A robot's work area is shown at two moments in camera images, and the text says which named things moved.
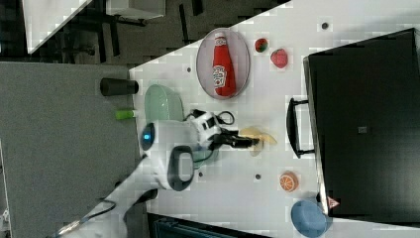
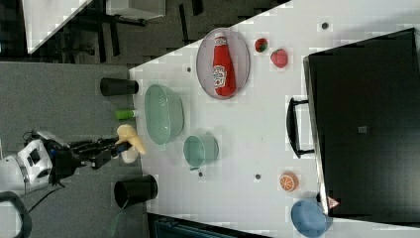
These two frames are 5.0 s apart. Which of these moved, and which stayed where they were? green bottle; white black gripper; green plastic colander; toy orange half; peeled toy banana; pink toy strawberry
Moved: white black gripper; peeled toy banana
Stayed: pink toy strawberry; green plastic colander; toy orange half; green bottle
